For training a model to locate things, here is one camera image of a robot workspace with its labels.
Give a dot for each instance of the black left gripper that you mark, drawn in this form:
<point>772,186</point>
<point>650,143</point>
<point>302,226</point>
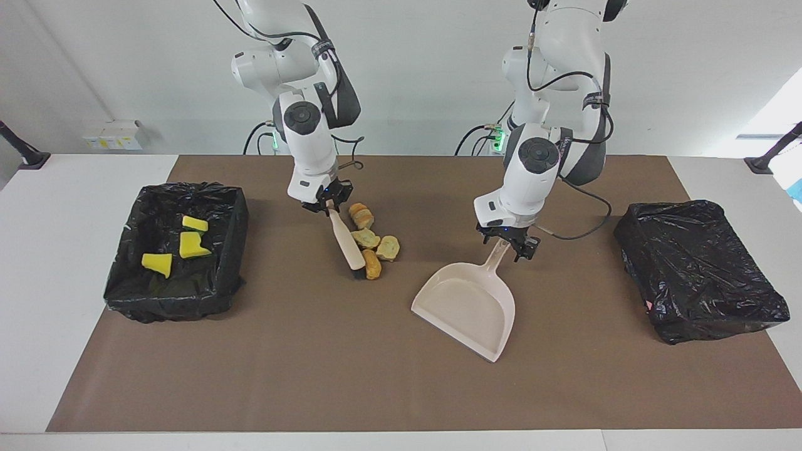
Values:
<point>507,230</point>

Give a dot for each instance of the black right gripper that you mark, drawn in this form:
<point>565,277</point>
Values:
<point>326,195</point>

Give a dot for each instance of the orange striped bread piece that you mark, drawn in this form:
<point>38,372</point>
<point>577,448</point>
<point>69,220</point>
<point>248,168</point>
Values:
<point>361,216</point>

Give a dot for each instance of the beige hand brush black bristles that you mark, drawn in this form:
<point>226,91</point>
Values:
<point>348,241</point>

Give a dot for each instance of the pale dumpling piece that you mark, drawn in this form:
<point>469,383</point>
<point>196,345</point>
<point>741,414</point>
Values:
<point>366,238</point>
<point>387,248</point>

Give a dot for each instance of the brown oval fried nugget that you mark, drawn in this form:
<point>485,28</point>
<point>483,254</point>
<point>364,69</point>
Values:
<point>372,264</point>

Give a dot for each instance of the beige plastic dustpan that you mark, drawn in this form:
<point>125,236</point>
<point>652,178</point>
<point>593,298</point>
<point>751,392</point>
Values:
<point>470,307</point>

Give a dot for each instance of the green and yellow sponge piece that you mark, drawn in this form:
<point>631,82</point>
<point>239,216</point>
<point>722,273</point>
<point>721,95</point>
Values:
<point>195,223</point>

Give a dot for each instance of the notched yellow sponge piece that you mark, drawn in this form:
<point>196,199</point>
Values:
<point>191,245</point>

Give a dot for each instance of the small yellow sponge piece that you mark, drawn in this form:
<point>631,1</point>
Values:
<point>158,264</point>

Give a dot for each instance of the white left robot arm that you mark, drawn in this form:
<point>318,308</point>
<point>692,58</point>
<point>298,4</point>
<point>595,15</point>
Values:
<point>539,163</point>

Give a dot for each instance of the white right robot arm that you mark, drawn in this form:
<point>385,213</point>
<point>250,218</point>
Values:
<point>307,138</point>

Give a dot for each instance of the bin with black bag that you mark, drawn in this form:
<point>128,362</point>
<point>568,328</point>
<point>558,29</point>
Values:
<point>695,269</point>
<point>207,294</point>

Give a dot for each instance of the brown table mat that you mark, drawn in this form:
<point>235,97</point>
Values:
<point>376,388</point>

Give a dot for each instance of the black clamp stand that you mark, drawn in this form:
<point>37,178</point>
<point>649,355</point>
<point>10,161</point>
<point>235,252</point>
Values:
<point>770,156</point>
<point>25,153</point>

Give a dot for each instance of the blue object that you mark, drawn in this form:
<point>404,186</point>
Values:
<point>797,191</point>

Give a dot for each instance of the white wall socket box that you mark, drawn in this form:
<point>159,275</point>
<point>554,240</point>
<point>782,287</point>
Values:
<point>113,135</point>

